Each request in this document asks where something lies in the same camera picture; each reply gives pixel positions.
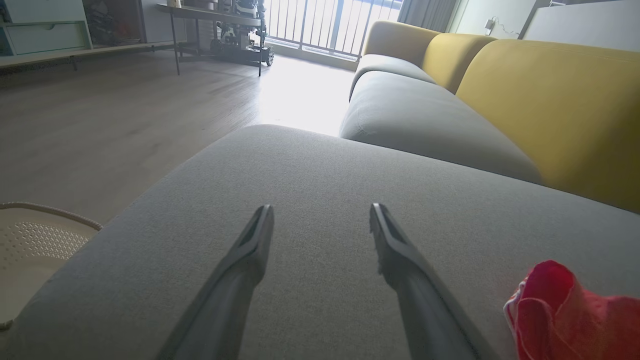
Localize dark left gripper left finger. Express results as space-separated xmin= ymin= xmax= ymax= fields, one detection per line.
xmin=155 ymin=204 xmax=275 ymax=360

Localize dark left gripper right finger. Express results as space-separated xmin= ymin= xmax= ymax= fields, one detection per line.
xmin=369 ymin=202 xmax=501 ymax=360

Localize red Bulls basketball jersey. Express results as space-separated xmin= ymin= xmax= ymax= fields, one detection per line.
xmin=504 ymin=260 xmax=640 ymax=360

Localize large grey fabric ottoman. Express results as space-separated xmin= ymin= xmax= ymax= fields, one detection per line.
xmin=0 ymin=124 xmax=640 ymax=360

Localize grey sofa seat cushion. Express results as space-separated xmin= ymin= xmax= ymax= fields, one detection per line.
xmin=339 ymin=70 xmax=544 ymax=185
xmin=349 ymin=53 xmax=439 ymax=98

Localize cream perforated laundry basket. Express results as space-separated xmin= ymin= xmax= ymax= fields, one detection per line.
xmin=0 ymin=201 xmax=104 ymax=331

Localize wheeled robot under table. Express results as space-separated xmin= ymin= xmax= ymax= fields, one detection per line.
xmin=210 ymin=0 xmax=275 ymax=67

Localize pale yellow sofa backrest cushion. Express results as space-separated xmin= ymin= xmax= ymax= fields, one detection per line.
xmin=362 ymin=20 xmax=442 ymax=62

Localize balcony railing bars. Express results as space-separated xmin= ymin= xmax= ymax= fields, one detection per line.
xmin=264 ymin=0 xmax=404 ymax=59

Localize white low shelf board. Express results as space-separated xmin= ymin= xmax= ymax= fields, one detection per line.
xmin=0 ymin=41 xmax=176 ymax=69

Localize grey curtain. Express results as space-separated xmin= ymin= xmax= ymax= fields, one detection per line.
xmin=397 ymin=0 xmax=459 ymax=33

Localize dark open shelf unit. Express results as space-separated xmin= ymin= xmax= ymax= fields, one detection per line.
xmin=82 ymin=0 xmax=147 ymax=47

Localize white drawer cabinet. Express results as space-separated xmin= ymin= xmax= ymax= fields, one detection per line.
xmin=0 ymin=0 xmax=94 ymax=57

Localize white flat panel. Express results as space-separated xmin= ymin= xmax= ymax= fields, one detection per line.
xmin=520 ymin=0 xmax=640 ymax=54

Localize black metal frame table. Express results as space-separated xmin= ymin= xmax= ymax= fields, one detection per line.
xmin=157 ymin=2 xmax=266 ymax=77

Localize wall charger with cable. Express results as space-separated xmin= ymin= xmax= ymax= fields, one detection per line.
xmin=482 ymin=16 xmax=521 ymax=40

